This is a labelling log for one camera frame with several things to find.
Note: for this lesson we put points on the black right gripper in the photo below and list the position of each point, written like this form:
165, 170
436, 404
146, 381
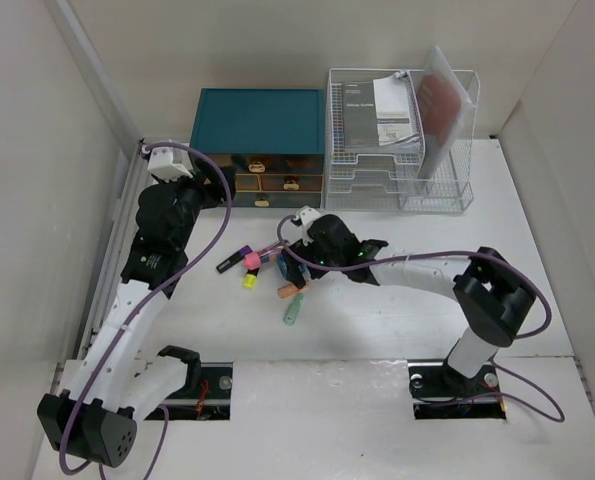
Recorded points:
294, 273

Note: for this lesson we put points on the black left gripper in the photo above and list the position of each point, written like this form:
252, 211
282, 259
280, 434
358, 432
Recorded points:
214, 193

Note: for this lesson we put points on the grey Canon setup guide booklet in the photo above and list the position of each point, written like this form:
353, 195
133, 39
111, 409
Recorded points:
378, 115

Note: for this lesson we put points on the blue round plastic jar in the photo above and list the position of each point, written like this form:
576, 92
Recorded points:
294, 272

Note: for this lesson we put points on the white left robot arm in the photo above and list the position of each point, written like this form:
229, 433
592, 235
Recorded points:
94, 419

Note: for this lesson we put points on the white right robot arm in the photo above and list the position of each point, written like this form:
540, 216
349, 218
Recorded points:
495, 298

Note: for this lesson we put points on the orange translucent capsule tube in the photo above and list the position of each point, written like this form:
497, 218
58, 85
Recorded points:
288, 290

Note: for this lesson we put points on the colourful pen bundle pouch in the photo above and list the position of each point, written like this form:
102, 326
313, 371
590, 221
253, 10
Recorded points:
270, 253

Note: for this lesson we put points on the green translucent capsule tube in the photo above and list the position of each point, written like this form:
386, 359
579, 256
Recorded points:
293, 310

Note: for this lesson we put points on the pink yellow highlighter marker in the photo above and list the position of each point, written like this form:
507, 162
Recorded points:
252, 263

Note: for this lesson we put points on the black purple highlighter marker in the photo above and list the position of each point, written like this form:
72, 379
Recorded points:
233, 259

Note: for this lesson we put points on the teal drawer organizer box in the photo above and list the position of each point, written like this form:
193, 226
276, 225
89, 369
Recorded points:
272, 139

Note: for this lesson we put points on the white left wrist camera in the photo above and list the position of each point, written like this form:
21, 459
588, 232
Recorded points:
166, 164

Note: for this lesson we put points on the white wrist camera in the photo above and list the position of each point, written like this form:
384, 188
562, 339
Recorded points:
305, 217
166, 164

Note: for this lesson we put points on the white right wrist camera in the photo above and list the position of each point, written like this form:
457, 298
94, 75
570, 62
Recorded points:
305, 217

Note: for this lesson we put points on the white wire mesh file rack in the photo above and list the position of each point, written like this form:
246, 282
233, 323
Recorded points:
392, 178

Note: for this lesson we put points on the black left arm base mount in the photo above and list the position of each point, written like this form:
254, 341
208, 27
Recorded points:
206, 393

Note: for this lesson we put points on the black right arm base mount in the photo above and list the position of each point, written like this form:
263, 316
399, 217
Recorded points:
440, 394

